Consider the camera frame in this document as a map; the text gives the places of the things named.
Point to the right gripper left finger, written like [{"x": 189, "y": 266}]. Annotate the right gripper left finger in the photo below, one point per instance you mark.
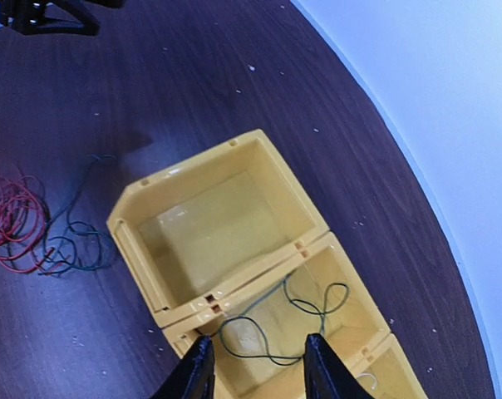
[{"x": 193, "y": 377}]

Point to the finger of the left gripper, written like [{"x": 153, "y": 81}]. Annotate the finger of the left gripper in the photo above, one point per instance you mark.
[{"x": 80, "y": 22}]

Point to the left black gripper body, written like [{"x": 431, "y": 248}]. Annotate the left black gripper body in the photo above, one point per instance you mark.
[{"x": 23, "y": 16}]

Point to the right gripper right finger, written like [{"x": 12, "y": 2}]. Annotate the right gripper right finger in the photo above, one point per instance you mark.
[{"x": 325, "y": 375}]

